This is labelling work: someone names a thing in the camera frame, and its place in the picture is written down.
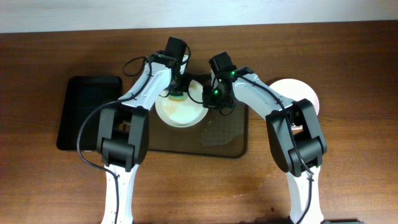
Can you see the white plate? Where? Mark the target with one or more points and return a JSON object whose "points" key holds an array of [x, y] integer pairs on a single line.
{"points": [[182, 114], [296, 90]]}

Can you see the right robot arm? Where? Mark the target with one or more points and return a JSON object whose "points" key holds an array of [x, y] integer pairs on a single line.
{"points": [[295, 136]]}

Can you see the green yellow sponge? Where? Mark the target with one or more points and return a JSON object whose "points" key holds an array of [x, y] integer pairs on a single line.
{"points": [[177, 96]]}

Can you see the white plate bottom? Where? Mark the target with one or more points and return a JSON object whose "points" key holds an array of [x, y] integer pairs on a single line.
{"points": [[296, 90]]}

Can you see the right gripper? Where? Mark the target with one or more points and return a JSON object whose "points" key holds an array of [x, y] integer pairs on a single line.
{"points": [[214, 101]]}

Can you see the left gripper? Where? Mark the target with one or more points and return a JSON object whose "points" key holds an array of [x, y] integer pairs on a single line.
{"points": [[180, 86]]}

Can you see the brown serving tray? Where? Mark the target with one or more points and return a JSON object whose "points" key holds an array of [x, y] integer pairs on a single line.
{"points": [[215, 135]]}

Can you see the black plastic tray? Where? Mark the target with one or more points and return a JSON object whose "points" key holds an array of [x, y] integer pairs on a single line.
{"points": [[83, 95]]}

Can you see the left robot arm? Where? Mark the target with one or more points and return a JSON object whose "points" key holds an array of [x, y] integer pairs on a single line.
{"points": [[123, 135]]}

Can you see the white plate top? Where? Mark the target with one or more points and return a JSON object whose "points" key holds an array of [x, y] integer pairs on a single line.
{"points": [[182, 114]]}

